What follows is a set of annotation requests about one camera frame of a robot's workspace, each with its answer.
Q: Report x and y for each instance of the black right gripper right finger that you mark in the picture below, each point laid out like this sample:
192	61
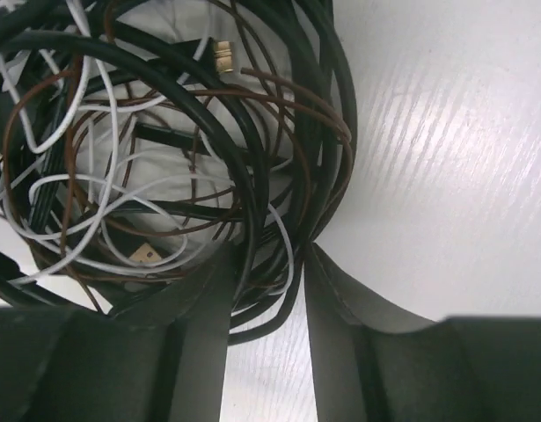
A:
343	317

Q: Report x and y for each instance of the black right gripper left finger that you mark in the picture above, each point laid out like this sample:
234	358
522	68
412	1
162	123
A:
195	315

